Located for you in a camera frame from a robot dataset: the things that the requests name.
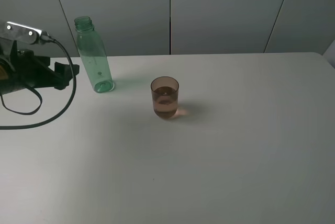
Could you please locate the pink transparent plastic cup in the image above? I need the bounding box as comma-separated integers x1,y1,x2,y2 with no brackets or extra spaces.
150,76,180,119

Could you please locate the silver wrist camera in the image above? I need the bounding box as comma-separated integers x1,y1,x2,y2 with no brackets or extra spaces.
1,21,50,44

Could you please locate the green transparent water bottle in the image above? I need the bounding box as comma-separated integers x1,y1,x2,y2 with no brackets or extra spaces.
74,16,115,93

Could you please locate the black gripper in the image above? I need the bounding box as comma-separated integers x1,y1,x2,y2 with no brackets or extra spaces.
1,38,73,90

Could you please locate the black camera cable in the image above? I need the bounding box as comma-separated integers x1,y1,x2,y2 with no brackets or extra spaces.
0,35,77,130

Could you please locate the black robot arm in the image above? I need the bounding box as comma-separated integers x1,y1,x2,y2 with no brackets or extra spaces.
1,38,80,95

